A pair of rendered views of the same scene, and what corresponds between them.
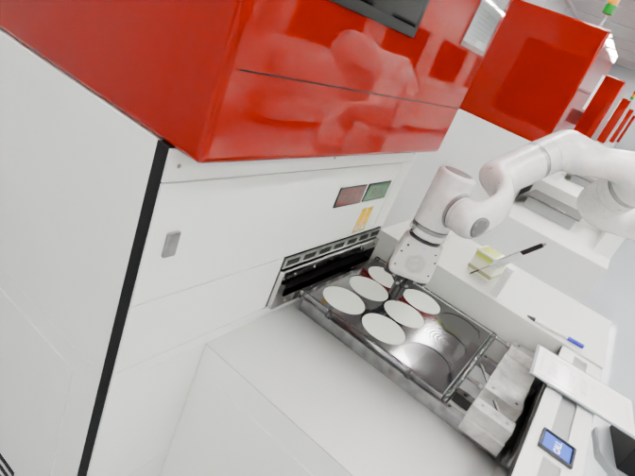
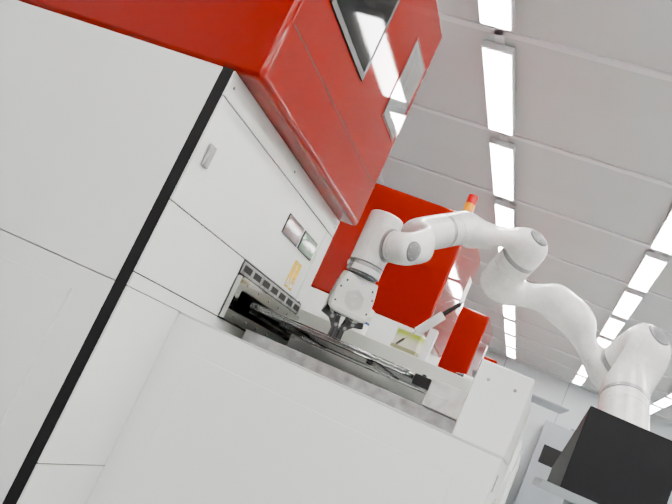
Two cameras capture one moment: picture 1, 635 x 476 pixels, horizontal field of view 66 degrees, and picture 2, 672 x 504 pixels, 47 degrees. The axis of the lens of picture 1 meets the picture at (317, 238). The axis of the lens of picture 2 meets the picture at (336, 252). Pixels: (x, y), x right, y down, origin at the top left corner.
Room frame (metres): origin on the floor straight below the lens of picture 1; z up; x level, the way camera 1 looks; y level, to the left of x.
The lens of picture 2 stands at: (-0.71, 0.10, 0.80)
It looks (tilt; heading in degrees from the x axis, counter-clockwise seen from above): 10 degrees up; 352
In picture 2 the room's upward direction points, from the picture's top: 25 degrees clockwise
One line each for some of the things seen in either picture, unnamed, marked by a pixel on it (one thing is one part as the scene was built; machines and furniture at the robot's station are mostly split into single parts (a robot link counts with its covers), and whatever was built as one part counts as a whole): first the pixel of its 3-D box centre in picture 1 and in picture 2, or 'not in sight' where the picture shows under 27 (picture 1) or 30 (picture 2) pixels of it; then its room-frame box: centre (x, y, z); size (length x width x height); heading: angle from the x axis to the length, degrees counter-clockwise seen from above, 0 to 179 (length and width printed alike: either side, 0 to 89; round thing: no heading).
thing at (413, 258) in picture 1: (416, 253); (353, 294); (1.05, -0.22, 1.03); 0.10 x 0.07 x 0.11; 95
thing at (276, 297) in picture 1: (330, 267); (263, 316); (1.08, -0.06, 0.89); 0.44 x 0.02 x 0.10; 154
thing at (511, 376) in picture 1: (503, 394); (450, 413); (0.89, -0.50, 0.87); 0.36 x 0.08 x 0.03; 154
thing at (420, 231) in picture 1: (427, 229); (362, 270); (1.05, -0.22, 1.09); 0.09 x 0.08 x 0.03; 95
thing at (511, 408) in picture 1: (501, 400); not in sight; (0.83, -0.46, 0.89); 0.08 x 0.03 x 0.03; 64
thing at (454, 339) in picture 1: (403, 314); (345, 351); (1.00, -0.25, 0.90); 0.34 x 0.34 x 0.01; 64
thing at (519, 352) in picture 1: (525, 356); not in sight; (1.04, -0.57, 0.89); 0.08 x 0.03 x 0.03; 64
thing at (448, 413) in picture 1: (391, 370); (347, 381); (0.86, -0.25, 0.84); 0.50 x 0.02 x 0.03; 64
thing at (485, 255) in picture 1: (488, 263); (409, 344); (1.26, -0.46, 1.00); 0.07 x 0.07 x 0.07; 55
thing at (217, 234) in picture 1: (301, 232); (257, 244); (0.92, 0.03, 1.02); 0.81 x 0.03 x 0.40; 154
